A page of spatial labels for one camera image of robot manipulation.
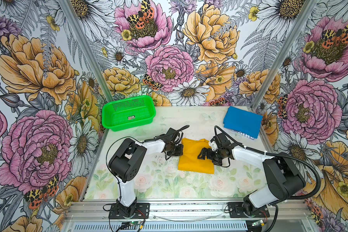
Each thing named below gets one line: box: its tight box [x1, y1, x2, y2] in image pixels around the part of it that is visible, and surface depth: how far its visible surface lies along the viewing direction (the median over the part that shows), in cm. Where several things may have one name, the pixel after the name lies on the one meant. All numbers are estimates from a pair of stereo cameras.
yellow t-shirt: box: [177, 137, 215, 174], surface depth 91 cm
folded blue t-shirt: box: [222, 105, 263, 139], surface depth 114 cm
